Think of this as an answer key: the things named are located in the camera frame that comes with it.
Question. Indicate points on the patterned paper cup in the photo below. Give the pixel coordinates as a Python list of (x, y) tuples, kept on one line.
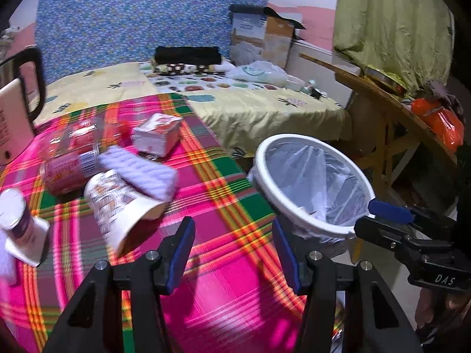
[(117, 208)]

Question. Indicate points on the orange plastic bag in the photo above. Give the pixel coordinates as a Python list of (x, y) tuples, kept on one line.
[(443, 122)]

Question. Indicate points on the small pink juice carton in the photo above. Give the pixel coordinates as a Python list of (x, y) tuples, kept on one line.
[(158, 135)]

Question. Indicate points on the person's right hand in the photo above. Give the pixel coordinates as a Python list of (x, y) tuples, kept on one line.
[(435, 305)]

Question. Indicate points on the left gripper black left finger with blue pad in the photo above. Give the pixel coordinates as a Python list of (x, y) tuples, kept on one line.
[(92, 320)]

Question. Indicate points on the pink plaid tablecloth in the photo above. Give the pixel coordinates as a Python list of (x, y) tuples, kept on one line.
[(233, 296)]

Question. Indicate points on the red drink can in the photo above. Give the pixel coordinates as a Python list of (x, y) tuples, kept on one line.
[(70, 171)]

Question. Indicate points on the white trash bin with liner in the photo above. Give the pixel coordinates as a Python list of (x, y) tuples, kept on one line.
[(318, 189)]

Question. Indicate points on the white yogurt cup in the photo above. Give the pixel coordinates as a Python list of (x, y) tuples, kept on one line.
[(25, 234)]

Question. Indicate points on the wooden side table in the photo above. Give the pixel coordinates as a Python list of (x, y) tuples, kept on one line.
[(398, 134)]

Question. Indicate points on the steel electric kettle pink base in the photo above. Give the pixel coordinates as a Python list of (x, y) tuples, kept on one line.
[(17, 119)]

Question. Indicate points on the white plastic bag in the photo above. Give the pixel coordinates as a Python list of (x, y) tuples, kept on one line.
[(259, 72)]

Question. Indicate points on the green curtain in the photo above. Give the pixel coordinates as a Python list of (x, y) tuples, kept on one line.
[(411, 41)]

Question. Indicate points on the polka dot brown cloth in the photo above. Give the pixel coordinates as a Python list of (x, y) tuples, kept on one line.
[(186, 69)]

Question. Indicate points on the cardboard box with picture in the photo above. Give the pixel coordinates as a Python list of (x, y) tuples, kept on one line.
[(259, 33)]

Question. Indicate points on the blue floral headboard mattress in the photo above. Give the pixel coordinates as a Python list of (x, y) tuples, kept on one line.
[(79, 35)]

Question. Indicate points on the white foam net sleeve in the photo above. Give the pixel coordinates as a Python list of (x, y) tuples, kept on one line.
[(151, 178)]

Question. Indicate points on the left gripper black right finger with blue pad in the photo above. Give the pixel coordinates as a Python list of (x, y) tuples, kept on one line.
[(374, 320)]

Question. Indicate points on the clear plastic bottle red label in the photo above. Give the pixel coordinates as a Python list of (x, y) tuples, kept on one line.
[(87, 135)]

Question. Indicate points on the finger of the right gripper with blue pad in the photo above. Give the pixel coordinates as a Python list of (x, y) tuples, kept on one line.
[(385, 224)]

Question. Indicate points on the black folded clothes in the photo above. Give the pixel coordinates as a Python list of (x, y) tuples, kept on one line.
[(188, 55)]

